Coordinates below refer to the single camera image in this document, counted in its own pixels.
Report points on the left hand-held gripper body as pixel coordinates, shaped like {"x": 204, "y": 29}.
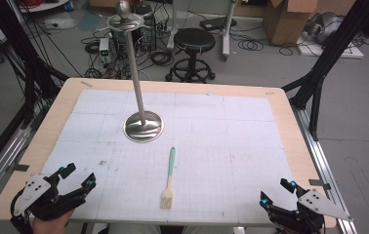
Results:
{"x": 34, "y": 190}

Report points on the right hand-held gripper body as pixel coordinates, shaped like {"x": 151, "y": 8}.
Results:
{"x": 319, "y": 203}

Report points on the tall metal stand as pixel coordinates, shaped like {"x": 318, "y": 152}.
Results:
{"x": 143, "y": 128}

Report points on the person's left hand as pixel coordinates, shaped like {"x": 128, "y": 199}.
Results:
{"x": 49, "y": 226}

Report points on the black tape piece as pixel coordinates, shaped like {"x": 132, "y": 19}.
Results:
{"x": 319, "y": 184}
{"x": 20, "y": 168}

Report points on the white grid mat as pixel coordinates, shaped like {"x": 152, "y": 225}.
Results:
{"x": 221, "y": 146}

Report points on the small box with green light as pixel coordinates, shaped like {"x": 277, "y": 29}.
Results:
{"x": 104, "y": 48}

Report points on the white flat board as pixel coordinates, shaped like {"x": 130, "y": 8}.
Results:
{"x": 351, "y": 52}

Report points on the cardboard box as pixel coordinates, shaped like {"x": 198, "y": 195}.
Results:
{"x": 283, "y": 26}

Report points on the black computer tower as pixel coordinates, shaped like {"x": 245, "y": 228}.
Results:
{"x": 148, "y": 31}

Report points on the grey rounded device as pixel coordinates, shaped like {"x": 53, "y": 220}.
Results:
{"x": 327, "y": 27}

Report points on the white stand leg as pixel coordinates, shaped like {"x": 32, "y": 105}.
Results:
{"x": 172, "y": 26}
{"x": 227, "y": 32}

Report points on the black round stool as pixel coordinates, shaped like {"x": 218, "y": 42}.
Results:
{"x": 194, "y": 39}

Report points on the flat black device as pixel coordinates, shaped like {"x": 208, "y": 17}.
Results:
{"x": 217, "y": 23}

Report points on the aluminium rail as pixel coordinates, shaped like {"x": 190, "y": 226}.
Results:
{"x": 3, "y": 156}
{"x": 322, "y": 162}

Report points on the black metal frame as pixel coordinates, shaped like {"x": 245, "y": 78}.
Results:
{"x": 26, "y": 65}
{"x": 335, "y": 42}

